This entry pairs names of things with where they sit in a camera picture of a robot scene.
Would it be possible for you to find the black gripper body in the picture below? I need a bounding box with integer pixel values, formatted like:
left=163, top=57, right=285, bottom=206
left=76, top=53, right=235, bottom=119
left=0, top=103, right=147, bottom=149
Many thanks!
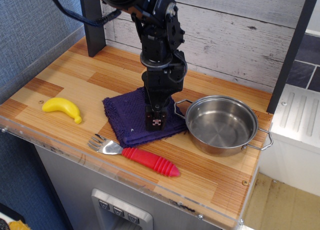
left=141, top=50, right=188, bottom=113

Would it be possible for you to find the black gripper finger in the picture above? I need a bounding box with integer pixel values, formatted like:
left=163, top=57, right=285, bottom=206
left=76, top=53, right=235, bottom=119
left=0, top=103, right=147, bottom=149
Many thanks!
left=159, top=107, right=167, bottom=131
left=145, top=105, right=153, bottom=132

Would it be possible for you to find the purple rag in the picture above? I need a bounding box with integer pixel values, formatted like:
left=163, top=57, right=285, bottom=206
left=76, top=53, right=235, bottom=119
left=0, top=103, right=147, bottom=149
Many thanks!
left=102, top=87, right=187, bottom=148

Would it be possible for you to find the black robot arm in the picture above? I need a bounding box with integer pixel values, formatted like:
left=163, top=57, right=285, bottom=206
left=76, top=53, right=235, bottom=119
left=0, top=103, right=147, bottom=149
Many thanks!
left=101, top=0, right=188, bottom=131

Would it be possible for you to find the clear acrylic edge guard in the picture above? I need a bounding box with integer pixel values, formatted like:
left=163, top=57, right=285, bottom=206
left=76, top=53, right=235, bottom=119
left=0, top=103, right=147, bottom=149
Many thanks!
left=0, top=113, right=260, bottom=230

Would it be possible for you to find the yellow toy banana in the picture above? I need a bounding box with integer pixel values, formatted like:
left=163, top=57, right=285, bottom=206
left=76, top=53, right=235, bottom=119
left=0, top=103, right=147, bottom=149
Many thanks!
left=42, top=97, right=82, bottom=124

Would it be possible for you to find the silver button panel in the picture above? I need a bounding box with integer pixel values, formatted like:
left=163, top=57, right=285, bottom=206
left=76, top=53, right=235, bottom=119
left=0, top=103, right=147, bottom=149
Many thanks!
left=91, top=188, right=154, bottom=230

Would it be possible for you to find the white ribbed cabinet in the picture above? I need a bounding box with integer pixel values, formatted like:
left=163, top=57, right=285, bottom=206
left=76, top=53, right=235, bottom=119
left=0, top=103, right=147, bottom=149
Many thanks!
left=259, top=84, right=320, bottom=196

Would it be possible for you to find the yellow black object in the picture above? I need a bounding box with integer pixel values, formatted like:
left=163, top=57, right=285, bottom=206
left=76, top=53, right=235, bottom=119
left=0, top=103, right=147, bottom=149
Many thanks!
left=0, top=218, right=31, bottom=230

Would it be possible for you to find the red handled fork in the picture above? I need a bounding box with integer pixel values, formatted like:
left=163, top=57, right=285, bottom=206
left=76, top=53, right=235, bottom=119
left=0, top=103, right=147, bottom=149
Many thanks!
left=87, top=133, right=180, bottom=177

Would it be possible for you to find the silver pan with handles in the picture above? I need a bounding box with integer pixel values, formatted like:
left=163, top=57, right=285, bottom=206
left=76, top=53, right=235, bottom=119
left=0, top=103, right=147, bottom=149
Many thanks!
left=174, top=95, right=274, bottom=157

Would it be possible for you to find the black braided cable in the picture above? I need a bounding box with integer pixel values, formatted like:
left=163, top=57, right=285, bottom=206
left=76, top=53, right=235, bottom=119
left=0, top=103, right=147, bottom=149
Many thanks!
left=44, top=0, right=122, bottom=28

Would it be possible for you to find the black left frame post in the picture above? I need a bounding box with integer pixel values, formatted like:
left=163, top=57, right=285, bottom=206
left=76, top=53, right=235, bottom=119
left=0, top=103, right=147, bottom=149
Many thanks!
left=80, top=0, right=106, bottom=57

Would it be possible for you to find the black frame post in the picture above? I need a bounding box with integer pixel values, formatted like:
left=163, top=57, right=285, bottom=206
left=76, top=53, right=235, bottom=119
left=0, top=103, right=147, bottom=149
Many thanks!
left=266, top=0, right=317, bottom=114
left=80, top=0, right=106, bottom=57

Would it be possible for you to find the black right frame post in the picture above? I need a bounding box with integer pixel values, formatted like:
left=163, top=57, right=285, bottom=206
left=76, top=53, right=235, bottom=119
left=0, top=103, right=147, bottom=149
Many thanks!
left=266, top=0, right=317, bottom=114

